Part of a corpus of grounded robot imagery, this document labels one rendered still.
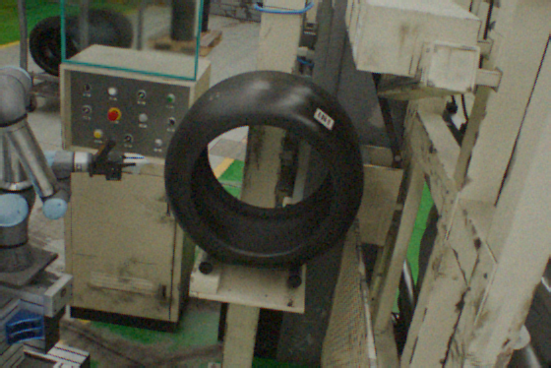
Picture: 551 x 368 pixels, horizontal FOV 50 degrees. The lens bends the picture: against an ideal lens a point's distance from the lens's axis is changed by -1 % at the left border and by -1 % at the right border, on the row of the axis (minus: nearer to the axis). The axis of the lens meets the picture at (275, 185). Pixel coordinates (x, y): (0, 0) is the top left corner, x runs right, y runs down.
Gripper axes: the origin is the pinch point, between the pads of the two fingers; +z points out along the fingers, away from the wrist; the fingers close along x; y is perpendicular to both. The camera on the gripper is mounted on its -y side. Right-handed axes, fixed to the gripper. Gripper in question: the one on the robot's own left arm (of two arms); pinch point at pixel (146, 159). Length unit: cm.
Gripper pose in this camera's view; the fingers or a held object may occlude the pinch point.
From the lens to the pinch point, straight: 217.2
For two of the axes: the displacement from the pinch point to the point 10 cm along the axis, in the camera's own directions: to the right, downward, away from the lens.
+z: 9.7, 0.3, 2.3
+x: 1.8, 5.6, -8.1
